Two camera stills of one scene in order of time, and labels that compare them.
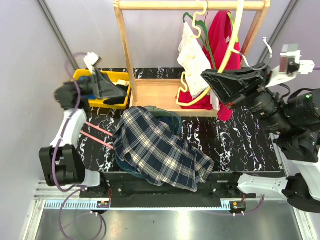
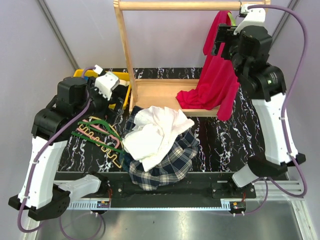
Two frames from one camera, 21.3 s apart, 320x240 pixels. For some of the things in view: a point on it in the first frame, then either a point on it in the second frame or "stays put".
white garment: (193, 54) to (154, 126)
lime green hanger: (233, 21) stays put
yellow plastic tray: (114, 76) stays put
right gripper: (234, 85) to (225, 34)
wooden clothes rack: (160, 95) stays put
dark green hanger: (205, 41) to (110, 131)
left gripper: (104, 87) to (111, 115)
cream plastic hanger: (232, 50) to (101, 144)
